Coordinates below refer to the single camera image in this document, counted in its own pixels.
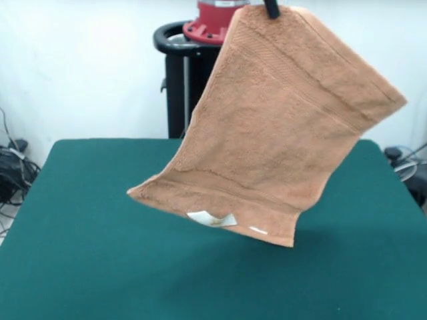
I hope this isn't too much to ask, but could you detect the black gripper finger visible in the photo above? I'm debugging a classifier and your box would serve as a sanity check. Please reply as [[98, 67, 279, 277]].
[[262, 0, 282, 20]]

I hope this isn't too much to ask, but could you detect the tan terry towel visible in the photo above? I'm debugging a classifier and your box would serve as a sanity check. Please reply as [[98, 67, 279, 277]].
[[126, 5, 408, 248]]

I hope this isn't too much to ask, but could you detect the black floor object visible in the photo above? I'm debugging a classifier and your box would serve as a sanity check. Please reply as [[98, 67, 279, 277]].
[[407, 173, 427, 207]]

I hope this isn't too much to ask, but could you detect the dark green table cloth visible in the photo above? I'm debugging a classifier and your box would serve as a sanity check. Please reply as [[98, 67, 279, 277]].
[[0, 138, 427, 320]]

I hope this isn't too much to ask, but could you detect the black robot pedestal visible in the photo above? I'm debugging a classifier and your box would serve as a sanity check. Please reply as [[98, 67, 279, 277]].
[[153, 20, 224, 140]]

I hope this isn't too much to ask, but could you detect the white ring stand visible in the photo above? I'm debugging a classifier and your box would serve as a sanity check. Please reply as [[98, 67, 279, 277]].
[[393, 159, 418, 183]]

